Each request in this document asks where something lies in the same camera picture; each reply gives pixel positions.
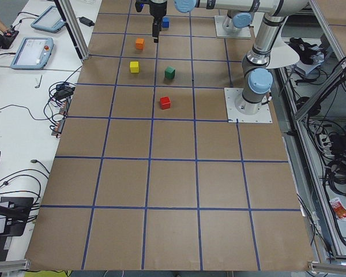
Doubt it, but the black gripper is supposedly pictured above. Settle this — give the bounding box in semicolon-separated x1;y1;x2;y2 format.
149;0;167;43

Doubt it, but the red wooden block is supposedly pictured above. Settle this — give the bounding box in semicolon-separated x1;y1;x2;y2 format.
159;96;171;110

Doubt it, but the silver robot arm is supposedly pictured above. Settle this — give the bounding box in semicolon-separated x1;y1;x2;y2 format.
174;1;307;115
135;1;260;43

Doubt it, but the blue wooden block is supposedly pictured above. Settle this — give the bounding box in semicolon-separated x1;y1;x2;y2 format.
162;17;170;28

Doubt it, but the orange wooden block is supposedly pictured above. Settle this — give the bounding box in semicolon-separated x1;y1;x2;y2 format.
135;38;145;50

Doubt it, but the yellow wooden block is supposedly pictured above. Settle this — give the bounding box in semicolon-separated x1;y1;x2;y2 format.
129;61;140;73

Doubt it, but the green wooden block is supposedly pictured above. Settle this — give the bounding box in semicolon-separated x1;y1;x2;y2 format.
164;66;176;80

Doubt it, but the black power adapter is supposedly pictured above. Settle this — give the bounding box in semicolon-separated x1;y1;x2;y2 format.
79;17;95;27

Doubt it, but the far blue teach pendant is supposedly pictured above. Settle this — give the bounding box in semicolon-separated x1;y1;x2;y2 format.
31;6;65;33

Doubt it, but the blue teach pendant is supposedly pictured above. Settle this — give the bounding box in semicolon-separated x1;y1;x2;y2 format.
31;6;65;33
10;37;54;70

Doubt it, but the near blue teach pendant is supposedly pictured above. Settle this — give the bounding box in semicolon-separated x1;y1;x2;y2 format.
10;37;54;70

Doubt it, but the white power strip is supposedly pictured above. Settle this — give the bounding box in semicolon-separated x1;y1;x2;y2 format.
317;133;333;158

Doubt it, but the black monitor stand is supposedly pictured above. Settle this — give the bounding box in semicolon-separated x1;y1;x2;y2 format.
0;197;34;237

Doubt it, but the red snack packet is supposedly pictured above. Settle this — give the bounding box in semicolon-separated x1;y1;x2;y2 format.
329;197;346;221

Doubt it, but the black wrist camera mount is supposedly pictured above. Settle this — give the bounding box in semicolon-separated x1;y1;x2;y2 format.
135;0;149;13

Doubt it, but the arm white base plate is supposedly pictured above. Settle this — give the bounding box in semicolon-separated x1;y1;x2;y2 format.
224;88;273;123
215;13;253;39

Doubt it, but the aluminium frame post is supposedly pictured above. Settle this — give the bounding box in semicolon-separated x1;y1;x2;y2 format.
54;0;89;61

